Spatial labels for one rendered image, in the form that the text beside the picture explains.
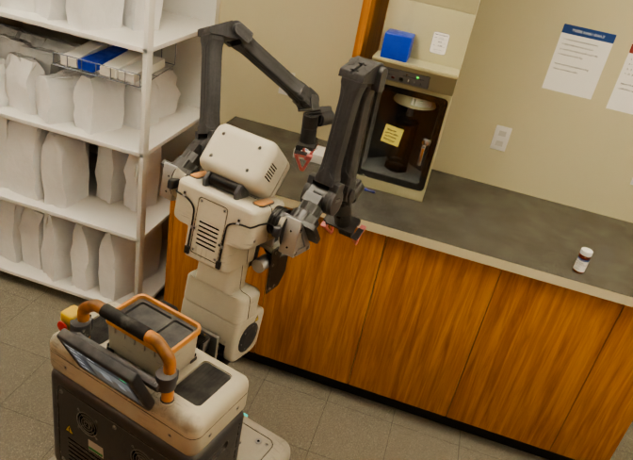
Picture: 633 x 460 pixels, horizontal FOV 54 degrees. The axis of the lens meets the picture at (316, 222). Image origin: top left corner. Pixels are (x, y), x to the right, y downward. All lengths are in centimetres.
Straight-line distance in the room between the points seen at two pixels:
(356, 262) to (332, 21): 112
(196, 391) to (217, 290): 35
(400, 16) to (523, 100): 77
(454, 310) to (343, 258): 49
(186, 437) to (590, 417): 174
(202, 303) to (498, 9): 174
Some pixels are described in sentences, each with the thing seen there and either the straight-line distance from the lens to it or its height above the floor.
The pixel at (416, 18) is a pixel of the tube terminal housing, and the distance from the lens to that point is 243.
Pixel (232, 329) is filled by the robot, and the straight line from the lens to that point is 195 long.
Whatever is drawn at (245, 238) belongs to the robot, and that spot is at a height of 116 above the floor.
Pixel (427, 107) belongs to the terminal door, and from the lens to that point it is 248.
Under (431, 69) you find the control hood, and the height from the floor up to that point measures 151.
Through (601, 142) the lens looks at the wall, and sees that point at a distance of 300.
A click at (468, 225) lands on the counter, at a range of 255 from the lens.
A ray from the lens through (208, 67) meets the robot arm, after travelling 198.
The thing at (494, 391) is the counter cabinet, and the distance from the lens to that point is 277.
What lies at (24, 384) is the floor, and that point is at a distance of 294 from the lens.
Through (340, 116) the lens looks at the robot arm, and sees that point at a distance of 172.
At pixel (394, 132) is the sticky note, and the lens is 253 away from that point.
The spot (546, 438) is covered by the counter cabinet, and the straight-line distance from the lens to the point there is 293.
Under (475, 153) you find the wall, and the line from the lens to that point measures 299.
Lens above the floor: 203
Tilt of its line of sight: 29 degrees down
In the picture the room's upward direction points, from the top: 11 degrees clockwise
